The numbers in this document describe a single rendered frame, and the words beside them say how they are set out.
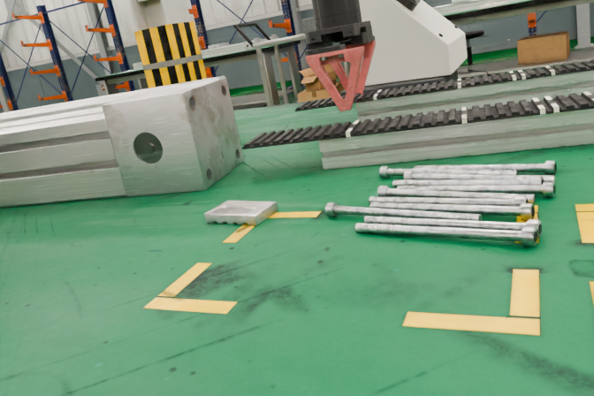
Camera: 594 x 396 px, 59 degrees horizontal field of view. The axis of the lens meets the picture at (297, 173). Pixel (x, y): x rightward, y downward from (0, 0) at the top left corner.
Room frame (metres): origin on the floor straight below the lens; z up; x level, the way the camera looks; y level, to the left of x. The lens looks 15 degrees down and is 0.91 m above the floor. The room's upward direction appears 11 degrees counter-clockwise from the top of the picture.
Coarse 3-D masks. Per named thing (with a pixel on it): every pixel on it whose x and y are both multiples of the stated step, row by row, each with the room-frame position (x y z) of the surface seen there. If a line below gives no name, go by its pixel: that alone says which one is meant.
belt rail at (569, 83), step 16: (528, 80) 0.59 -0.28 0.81; (544, 80) 0.59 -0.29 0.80; (560, 80) 0.58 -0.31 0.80; (576, 80) 0.57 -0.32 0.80; (592, 80) 0.58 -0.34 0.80; (400, 96) 0.64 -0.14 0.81; (416, 96) 0.63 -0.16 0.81; (432, 96) 0.63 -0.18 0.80; (448, 96) 0.62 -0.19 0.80; (464, 96) 0.61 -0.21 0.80; (480, 96) 0.61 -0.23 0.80; (496, 96) 0.61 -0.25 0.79; (512, 96) 0.60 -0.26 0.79; (528, 96) 0.59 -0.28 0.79; (368, 112) 0.66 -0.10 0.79; (384, 112) 0.65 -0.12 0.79; (400, 112) 0.64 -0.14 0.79; (416, 112) 0.63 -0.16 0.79
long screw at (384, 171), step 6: (384, 168) 0.42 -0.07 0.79; (384, 174) 0.41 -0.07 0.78; (390, 174) 0.41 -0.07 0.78; (396, 174) 0.41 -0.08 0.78; (402, 174) 0.41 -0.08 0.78; (486, 174) 0.37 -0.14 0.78; (492, 174) 0.37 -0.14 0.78; (498, 174) 0.36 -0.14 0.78; (504, 174) 0.36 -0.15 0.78; (510, 174) 0.36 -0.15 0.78; (516, 174) 0.36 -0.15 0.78
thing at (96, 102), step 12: (180, 84) 0.79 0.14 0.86; (108, 96) 0.83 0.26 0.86; (120, 96) 0.76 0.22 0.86; (36, 108) 0.88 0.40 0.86; (48, 108) 0.87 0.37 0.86; (60, 108) 0.77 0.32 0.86; (72, 108) 0.76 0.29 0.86; (84, 108) 0.76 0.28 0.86; (0, 120) 0.81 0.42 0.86; (12, 120) 0.80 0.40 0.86
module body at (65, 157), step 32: (0, 128) 0.66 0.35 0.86; (32, 128) 0.55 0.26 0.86; (64, 128) 0.53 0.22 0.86; (96, 128) 0.52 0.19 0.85; (0, 160) 0.57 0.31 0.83; (32, 160) 0.55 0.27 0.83; (64, 160) 0.54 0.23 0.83; (96, 160) 0.52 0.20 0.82; (0, 192) 0.57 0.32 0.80; (32, 192) 0.56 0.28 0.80; (64, 192) 0.54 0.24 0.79; (96, 192) 0.53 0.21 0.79
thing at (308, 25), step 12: (240, 24) 3.84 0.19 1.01; (252, 24) 4.09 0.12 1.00; (312, 24) 3.70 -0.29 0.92; (264, 36) 4.18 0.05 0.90; (276, 36) 4.17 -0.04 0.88; (288, 36) 4.01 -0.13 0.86; (300, 36) 3.59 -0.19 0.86; (276, 48) 4.16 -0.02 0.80; (264, 72) 3.67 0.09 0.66; (264, 84) 3.67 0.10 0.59
